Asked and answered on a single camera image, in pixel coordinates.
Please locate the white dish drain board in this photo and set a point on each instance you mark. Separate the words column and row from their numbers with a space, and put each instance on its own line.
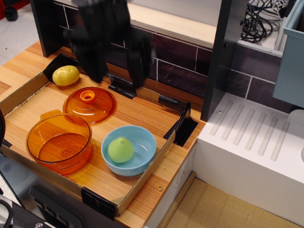
column 256, row 154

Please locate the orange transparent pot lid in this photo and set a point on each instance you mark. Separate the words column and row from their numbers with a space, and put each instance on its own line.
column 93, row 104

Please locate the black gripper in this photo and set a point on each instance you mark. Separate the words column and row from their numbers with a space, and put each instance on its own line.
column 106, row 21

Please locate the dark grey vertical post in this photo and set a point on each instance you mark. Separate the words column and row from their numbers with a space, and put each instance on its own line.
column 230, row 24

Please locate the teal plastic bin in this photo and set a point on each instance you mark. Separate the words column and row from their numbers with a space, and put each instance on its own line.
column 289, row 86

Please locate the cardboard fence with black tape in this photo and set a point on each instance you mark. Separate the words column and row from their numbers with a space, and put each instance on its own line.
column 126, row 200

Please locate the yellow plastic potato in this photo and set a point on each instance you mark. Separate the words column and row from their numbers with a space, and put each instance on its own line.
column 66, row 75

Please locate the orange transparent pot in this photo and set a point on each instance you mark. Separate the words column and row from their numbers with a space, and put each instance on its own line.
column 61, row 142

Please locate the light blue bowl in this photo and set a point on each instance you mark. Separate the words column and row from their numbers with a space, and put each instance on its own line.
column 144, row 150

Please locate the green plastic pear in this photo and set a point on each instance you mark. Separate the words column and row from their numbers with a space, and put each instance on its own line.
column 120, row 150

